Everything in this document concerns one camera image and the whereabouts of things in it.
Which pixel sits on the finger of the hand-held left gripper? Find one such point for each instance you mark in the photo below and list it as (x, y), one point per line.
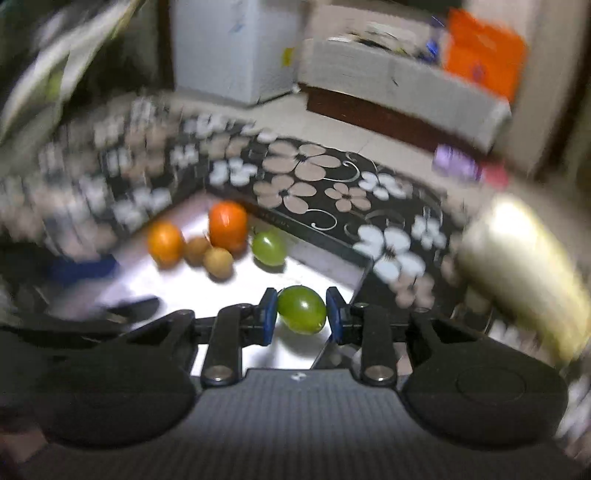
(129, 309)
(83, 270)

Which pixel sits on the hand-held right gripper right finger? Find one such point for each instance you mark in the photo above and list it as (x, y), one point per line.
(333, 318)

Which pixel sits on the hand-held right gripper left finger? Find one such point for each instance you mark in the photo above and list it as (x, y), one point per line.
(268, 318)

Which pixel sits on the green tomato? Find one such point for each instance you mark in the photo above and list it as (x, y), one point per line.
(301, 308)
(268, 248)

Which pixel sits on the black tray with white inside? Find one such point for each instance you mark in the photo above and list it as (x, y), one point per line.
(184, 286)

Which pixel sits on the small brownish tomato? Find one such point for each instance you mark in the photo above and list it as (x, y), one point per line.
(218, 263)
(196, 251)

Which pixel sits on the orange tomato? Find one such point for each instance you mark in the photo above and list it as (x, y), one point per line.
(165, 243)
(227, 226)

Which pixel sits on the black floral tablecloth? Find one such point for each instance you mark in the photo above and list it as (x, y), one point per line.
(304, 166)

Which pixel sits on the napa cabbage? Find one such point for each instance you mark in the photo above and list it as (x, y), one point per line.
(521, 267)

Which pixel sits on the purple plastic object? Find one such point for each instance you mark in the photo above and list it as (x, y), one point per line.
(455, 161)

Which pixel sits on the dark wooden television cabinet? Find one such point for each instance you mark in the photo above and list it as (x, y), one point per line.
(369, 115)

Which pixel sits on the white flat boards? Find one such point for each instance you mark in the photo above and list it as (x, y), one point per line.
(69, 60)

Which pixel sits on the white chest freezer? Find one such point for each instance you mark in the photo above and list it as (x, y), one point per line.
(231, 50)

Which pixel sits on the orange cardboard box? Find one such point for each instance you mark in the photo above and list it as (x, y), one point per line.
(485, 50)

